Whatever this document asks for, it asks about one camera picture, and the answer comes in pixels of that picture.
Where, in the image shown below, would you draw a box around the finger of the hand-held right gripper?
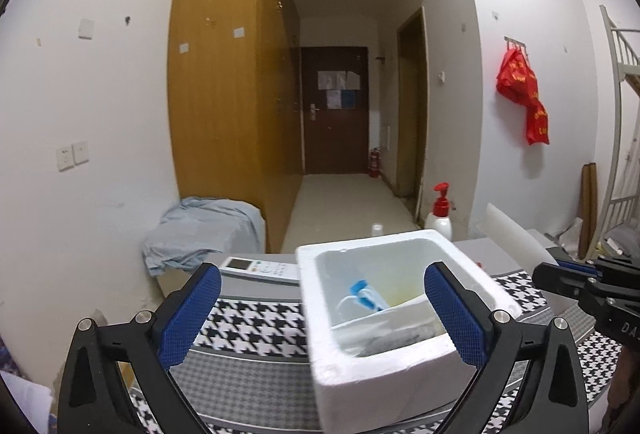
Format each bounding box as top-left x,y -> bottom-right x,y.
532,263 -> 608,299
555,256 -> 640,279

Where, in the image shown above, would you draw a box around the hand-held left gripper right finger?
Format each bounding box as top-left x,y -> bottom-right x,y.
424,261 -> 591,434

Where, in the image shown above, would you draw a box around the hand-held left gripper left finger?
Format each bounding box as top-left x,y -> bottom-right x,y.
57,263 -> 223,434

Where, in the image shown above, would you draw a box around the blue face mask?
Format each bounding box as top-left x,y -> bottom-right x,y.
336,279 -> 391,322

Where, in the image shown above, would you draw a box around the white foam box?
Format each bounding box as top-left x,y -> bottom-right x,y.
296,229 -> 523,434

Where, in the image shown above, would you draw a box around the wooden planks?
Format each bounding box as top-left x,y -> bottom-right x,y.
579,163 -> 599,259

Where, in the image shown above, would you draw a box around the white foam lid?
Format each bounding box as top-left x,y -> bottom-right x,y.
482,203 -> 561,265

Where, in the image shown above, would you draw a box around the houndstooth patterned table mat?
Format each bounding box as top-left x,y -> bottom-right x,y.
127,271 -> 640,434

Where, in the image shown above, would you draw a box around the white remote control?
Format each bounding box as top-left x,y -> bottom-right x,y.
220,256 -> 301,285

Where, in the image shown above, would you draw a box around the blue-grey crumpled sheet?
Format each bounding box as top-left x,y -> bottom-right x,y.
141,196 -> 266,277

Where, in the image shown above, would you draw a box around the white red-capped pump bottle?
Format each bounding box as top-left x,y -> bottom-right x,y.
425,183 -> 453,239

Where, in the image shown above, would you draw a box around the red plastic bag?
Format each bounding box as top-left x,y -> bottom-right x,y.
525,98 -> 550,146
496,48 -> 538,102

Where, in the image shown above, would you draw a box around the metal bunk bed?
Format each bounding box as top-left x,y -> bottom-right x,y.
597,5 -> 640,259

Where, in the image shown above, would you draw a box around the wooden side door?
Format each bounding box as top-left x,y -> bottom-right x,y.
396,8 -> 430,209

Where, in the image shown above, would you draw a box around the dark brown door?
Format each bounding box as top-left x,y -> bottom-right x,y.
300,46 -> 371,175

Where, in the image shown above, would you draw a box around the wooden wardrobe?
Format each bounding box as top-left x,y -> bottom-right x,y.
167,0 -> 301,255

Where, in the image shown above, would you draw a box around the paper notices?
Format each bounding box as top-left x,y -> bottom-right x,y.
317,70 -> 361,109

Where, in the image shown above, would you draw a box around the double white wall switch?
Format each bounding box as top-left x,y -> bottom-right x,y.
56,141 -> 89,172

